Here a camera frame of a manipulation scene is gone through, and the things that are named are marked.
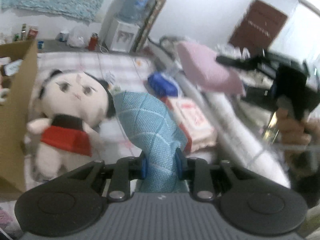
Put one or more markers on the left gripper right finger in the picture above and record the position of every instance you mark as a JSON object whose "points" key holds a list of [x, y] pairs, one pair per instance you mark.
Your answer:
{"points": [[197, 172]]}

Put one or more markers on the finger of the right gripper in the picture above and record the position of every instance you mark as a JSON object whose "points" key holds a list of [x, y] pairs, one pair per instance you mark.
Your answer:
{"points": [[240, 63]]}

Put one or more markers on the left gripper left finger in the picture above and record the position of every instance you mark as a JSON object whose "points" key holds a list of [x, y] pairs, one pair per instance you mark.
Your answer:
{"points": [[122, 173]]}

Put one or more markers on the light blue towel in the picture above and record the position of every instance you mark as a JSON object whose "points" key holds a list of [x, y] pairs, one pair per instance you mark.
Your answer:
{"points": [[149, 125]]}

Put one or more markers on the pink cloth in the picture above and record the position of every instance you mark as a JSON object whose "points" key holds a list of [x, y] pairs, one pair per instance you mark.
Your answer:
{"points": [[200, 67]]}

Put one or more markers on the right hand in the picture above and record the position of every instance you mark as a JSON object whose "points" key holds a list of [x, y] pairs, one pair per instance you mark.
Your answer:
{"points": [[295, 132]]}

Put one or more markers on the brown wooden door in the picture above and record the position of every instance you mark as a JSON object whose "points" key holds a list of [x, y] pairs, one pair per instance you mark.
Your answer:
{"points": [[259, 27]]}

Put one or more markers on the red white wet wipes pack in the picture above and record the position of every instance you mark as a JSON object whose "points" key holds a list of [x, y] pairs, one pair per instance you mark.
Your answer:
{"points": [[190, 119]]}

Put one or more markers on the plush doll red dress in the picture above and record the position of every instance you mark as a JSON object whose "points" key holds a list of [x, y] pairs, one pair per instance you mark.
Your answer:
{"points": [[73, 104]]}

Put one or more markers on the blue tissue pack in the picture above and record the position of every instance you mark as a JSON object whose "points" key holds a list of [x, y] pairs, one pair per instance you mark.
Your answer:
{"points": [[164, 85]]}

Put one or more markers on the checkered bed sheet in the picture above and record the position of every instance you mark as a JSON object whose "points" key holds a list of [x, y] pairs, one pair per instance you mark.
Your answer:
{"points": [[235, 141]]}

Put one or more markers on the brown cardboard box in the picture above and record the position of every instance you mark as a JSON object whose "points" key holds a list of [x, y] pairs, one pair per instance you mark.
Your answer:
{"points": [[14, 116]]}

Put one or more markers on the red thermos bottle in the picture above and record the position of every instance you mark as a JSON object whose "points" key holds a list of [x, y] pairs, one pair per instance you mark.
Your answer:
{"points": [[93, 42]]}

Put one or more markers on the white water dispenser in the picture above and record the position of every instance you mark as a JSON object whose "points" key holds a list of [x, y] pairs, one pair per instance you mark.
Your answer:
{"points": [[121, 36]]}

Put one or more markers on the blue water jug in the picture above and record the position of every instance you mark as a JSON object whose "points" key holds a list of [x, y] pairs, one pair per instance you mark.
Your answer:
{"points": [[132, 11]]}

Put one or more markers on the white plastic bag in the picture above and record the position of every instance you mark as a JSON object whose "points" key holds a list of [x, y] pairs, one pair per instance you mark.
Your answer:
{"points": [[76, 37]]}

